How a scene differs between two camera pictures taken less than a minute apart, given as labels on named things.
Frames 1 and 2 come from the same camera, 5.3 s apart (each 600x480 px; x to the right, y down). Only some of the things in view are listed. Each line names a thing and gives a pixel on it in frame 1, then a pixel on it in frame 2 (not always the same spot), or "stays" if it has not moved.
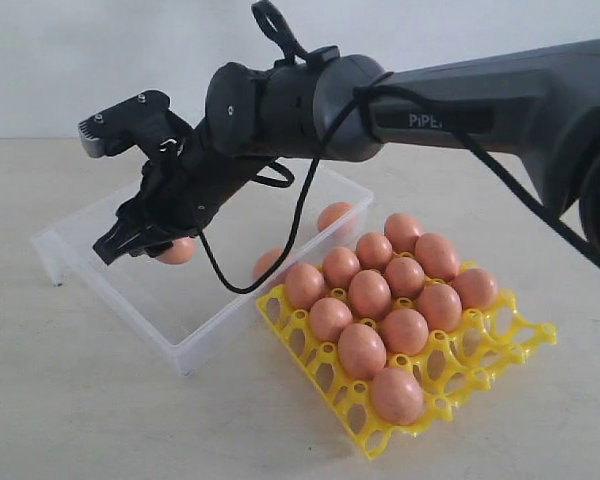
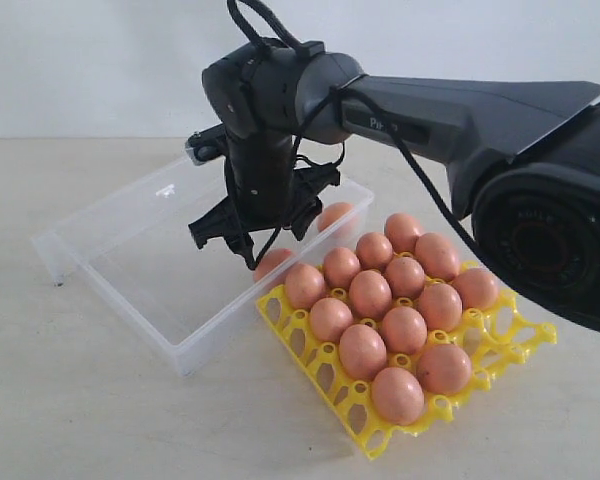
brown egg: (437, 257) stays
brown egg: (405, 331) stays
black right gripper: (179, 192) to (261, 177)
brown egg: (182, 250) to (444, 368)
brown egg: (370, 294) stays
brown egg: (477, 288) stays
